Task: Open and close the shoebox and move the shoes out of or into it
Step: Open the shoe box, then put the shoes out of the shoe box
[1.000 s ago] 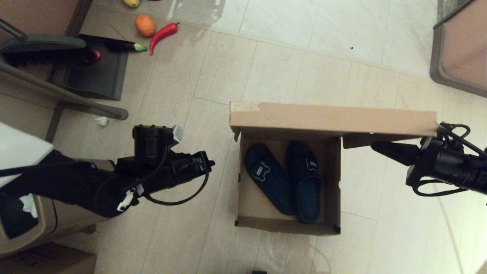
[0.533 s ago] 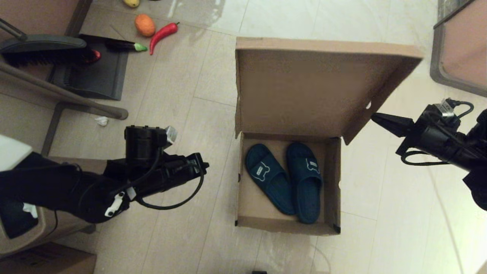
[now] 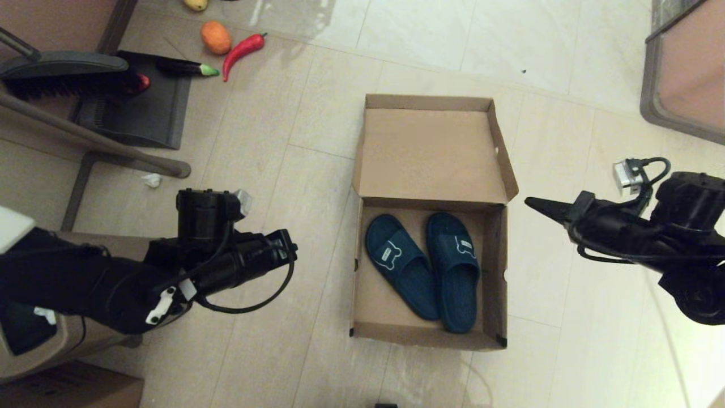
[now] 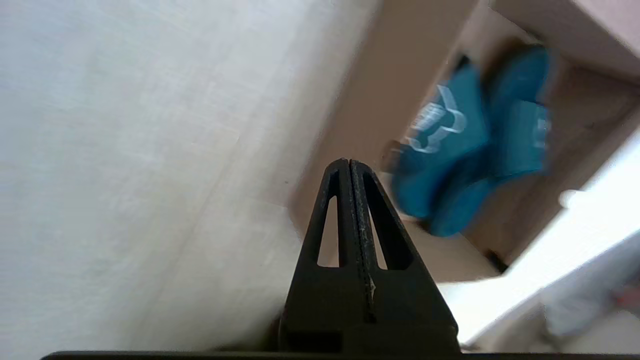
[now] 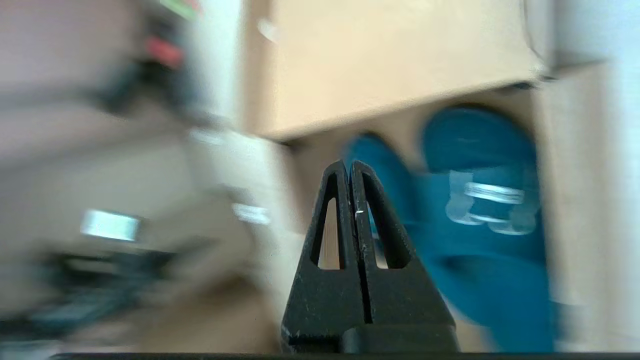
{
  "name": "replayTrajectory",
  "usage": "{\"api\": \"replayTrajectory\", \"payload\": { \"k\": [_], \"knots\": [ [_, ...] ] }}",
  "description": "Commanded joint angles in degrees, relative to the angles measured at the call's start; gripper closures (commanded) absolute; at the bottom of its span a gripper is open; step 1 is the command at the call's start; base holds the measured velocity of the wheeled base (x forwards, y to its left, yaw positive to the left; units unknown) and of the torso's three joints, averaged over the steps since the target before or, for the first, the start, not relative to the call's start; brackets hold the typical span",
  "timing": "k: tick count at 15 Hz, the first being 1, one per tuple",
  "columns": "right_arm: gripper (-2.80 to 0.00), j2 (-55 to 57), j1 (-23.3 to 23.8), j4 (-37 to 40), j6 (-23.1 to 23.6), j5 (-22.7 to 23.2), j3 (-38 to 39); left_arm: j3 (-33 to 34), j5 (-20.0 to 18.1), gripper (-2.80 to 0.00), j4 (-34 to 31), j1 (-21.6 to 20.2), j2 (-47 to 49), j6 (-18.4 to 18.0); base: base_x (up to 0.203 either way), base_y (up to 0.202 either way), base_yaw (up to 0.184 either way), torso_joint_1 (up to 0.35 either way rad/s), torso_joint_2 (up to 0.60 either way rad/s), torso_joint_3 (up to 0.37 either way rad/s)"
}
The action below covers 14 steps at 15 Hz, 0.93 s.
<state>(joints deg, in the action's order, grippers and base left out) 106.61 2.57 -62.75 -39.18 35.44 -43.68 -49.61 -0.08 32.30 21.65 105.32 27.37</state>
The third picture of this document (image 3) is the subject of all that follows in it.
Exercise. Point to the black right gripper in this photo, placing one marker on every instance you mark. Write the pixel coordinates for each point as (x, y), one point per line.
(691, 204)

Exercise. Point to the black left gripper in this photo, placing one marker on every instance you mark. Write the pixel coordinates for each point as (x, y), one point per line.
(207, 215)

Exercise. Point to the blue slipper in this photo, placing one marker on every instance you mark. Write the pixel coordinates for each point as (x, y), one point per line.
(459, 289)
(405, 277)

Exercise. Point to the brown cardboard shoe box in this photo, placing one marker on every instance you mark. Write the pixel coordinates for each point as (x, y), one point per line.
(430, 158)

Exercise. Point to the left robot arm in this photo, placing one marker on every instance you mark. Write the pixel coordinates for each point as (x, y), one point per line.
(68, 283)

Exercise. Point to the crumpled white tissue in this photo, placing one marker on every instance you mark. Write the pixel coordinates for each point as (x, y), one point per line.
(152, 180)
(45, 315)

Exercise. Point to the black dustpan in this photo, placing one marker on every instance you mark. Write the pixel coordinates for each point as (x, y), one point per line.
(146, 116)

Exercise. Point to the small red toy fruit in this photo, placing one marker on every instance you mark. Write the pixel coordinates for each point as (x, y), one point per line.
(142, 84)

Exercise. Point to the dark toy eggplant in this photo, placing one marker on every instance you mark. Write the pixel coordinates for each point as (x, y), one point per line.
(180, 67)

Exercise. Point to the red toy chili pepper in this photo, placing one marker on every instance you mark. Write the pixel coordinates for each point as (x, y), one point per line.
(242, 51)

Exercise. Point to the orange toy fruit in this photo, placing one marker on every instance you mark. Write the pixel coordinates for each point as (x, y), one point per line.
(216, 38)

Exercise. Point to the brown table with grey rim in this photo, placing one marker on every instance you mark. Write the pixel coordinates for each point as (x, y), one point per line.
(691, 65)

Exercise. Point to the black broom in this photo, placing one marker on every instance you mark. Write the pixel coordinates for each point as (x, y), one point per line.
(67, 62)

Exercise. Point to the yellow toy mango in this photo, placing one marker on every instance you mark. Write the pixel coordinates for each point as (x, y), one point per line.
(195, 4)

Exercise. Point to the closed brown cardboard carton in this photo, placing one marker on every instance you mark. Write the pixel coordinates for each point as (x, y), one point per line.
(73, 391)

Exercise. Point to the black bin liner bag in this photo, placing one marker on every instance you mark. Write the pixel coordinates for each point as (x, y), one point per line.
(17, 334)

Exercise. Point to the brown plastic trash bin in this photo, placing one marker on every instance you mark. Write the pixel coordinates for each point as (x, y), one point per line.
(34, 362)

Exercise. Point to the brown furniture panel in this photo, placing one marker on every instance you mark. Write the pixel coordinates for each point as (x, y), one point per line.
(56, 21)

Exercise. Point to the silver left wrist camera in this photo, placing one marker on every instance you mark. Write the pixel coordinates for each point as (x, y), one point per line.
(242, 203)

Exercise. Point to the brown metal furniture frame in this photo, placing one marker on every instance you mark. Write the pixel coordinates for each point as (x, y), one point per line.
(85, 137)

